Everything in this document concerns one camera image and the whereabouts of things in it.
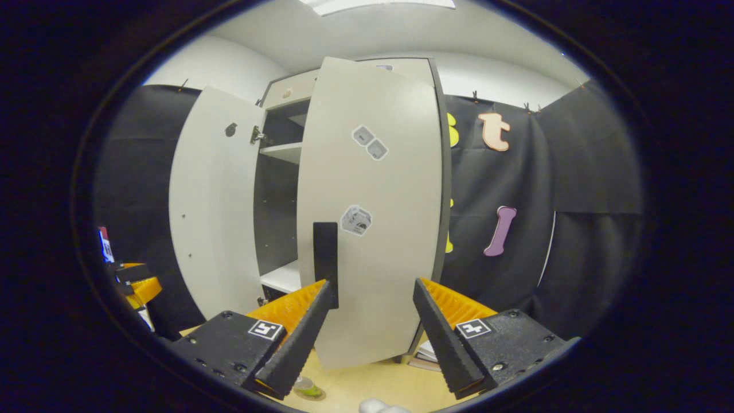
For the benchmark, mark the white book with portrait cover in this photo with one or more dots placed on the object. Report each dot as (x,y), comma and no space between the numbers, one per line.
(429,351)

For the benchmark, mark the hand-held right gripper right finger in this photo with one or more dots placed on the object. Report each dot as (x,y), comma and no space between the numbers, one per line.
(444,341)

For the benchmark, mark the white and grey cabinet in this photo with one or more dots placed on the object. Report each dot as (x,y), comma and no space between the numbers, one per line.
(278,206)

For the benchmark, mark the long ceiling light panel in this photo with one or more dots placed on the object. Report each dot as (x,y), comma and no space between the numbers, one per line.
(378,4)

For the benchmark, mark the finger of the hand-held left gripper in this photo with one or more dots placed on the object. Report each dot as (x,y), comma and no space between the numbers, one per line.
(129,272)
(143,289)

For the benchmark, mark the white cabinet shelf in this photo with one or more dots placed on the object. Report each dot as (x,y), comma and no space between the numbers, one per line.
(284,152)
(298,119)
(284,278)

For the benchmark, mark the black backdrop cloth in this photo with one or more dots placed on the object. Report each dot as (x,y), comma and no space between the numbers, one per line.
(573,172)

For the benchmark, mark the plain white book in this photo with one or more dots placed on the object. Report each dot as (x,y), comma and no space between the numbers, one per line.
(421,365)

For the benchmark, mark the white door with checkered sticker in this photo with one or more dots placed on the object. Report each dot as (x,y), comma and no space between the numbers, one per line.
(212,201)

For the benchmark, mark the white door with cube stickers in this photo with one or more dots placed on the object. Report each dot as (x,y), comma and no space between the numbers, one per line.
(390,275)

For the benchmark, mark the round brown coaster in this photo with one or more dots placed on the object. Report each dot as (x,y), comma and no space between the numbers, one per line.
(319,396)

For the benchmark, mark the clear bottle with green label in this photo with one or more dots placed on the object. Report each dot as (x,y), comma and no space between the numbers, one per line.
(308,387)

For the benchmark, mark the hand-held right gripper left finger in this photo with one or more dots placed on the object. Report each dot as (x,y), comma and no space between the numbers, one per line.
(298,341)

